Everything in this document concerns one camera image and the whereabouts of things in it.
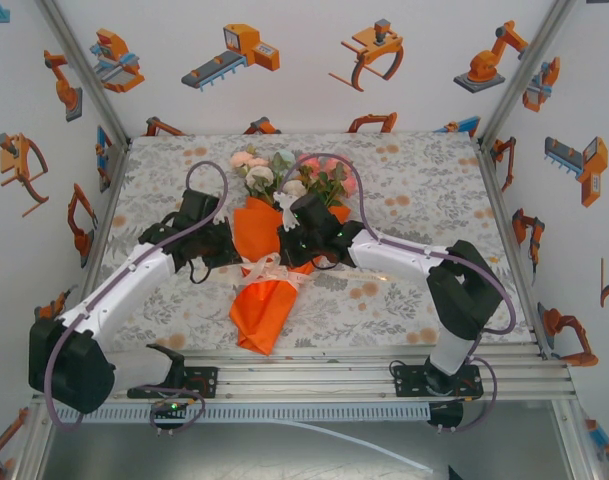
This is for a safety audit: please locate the cream printed ribbon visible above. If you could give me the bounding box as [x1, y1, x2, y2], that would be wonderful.
[213, 252, 390, 291]

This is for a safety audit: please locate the pink artificial flower stem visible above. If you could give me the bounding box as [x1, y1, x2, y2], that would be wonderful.
[296, 153, 363, 209]

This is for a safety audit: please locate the orange wrapping paper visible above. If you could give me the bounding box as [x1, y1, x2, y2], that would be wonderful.
[228, 195, 353, 357]

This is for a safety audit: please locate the peach artificial flower stem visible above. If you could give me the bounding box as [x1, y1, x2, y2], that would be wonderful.
[231, 147, 268, 174]

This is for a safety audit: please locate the teal artificial flower stem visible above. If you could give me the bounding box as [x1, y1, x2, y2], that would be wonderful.
[271, 148, 295, 174]

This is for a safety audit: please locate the floral patterned table mat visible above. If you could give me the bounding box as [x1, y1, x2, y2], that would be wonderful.
[86, 132, 539, 351]

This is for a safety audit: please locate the small circuit board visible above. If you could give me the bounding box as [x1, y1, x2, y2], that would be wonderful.
[150, 399, 189, 420]

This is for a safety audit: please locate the grey metal panel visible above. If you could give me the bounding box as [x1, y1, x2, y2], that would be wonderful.
[31, 422, 580, 480]

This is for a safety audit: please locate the aluminium table side rail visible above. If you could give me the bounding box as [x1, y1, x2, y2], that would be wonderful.
[476, 137, 553, 360]
[78, 139, 133, 281]

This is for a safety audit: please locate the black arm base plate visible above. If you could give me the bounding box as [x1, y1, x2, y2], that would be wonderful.
[392, 363, 485, 400]
[127, 366, 220, 400]

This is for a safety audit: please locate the aluminium rail base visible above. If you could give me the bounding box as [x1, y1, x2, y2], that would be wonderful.
[31, 348, 578, 404]

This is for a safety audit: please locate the white slotted cable duct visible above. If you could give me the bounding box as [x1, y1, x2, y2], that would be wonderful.
[50, 402, 432, 425]

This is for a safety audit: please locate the aluminium frame post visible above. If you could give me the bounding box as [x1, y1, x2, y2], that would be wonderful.
[481, 0, 579, 141]
[33, 0, 133, 149]

